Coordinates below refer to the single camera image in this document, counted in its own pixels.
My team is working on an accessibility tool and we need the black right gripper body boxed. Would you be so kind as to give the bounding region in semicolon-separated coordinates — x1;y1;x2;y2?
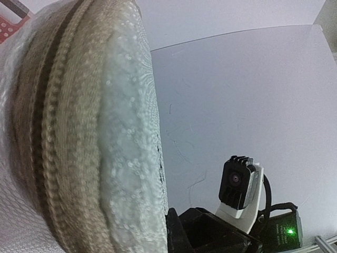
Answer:
250;202;303;249

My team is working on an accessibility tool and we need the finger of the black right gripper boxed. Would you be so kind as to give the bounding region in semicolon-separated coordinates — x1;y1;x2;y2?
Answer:
165;208;262;253

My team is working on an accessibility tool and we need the aluminium right table rail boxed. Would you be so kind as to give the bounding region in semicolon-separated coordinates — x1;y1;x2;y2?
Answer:
315;236;337;253

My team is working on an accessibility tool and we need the pink plastic basket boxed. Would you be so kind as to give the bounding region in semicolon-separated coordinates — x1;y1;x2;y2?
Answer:
0;16;20;44

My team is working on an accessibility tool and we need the white mesh laundry bag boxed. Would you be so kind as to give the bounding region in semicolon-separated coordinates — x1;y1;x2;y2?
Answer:
1;1;168;252

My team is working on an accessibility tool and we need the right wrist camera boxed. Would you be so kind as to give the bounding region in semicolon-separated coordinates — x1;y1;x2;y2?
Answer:
215;155;264;234

